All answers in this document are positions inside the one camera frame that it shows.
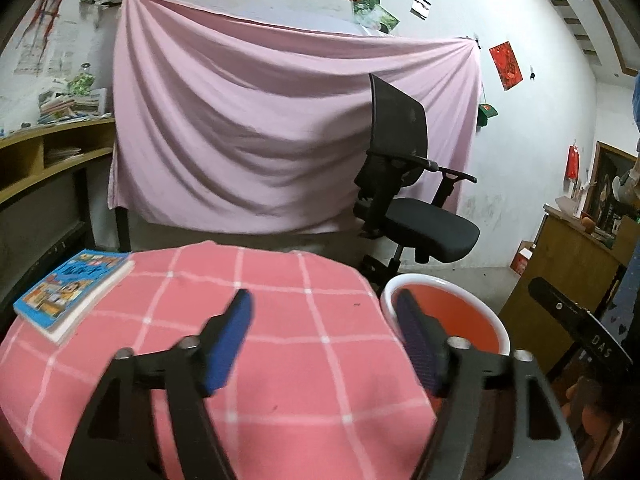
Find stack of books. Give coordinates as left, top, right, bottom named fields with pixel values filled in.
left=38, top=77, right=109, bottom=124

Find orange bucket with white rim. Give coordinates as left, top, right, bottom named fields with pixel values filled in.
left=380, top=274, right=512, bottom=357

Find blue paperback book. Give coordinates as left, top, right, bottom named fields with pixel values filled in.
left=12, top=249, right=135, bottom=346

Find framed picture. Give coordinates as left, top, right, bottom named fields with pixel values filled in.
left=590, top=141, right=639, bottom=223

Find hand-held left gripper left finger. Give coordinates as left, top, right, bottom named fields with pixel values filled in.
left=60, top=288, right=255, bottom=480

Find hanging pink sheet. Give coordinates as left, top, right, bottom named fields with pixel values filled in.
left=107, top=0, right=484, bottom=237

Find red paper wall decoration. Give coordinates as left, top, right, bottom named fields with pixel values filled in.
left=488, top=40, right=524, bottom=92

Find white wall calendar sheets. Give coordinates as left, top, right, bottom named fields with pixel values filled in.
left=14, top=19, right=77, bottom=77

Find pink checkered tablecloth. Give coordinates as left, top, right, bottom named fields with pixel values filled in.
left=0, top=241, right=438, bottom=480

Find person's right hand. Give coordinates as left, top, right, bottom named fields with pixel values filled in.
left=567, top=375, right=626, bottom=461

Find red cardboard box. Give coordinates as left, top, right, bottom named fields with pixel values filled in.
left=509, top=240, right=536, bottom=277

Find red black tassel decoration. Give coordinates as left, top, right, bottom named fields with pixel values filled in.
left=20, top=0, right=67, bottom=63

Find glass jar of candies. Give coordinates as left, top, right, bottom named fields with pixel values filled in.
left=69, top=62, right=96, bottom=96

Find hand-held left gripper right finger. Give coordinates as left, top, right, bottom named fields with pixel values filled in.
left=395, top=290, right=583, bottom=480

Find red hanging wall charm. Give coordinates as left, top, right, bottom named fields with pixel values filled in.
left=564, top=143, right=581, bottom=182

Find wooden cabinet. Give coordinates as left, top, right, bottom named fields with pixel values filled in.
left=499, top=202, right=627, bottom=377

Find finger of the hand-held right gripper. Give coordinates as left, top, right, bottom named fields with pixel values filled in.
left=528, top=276, right=601, bottom=342

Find black mesh office chair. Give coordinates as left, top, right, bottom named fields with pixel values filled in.
left=352, top=73, right=481, bottom=283

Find green flower photo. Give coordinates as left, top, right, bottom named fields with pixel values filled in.
left=352, top=0, right=379, bottom=27
left=369, top=5, right=400, bottom=34

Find pile of papers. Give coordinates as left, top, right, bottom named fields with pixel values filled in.
left=44, top=146, right=83, bottom=165

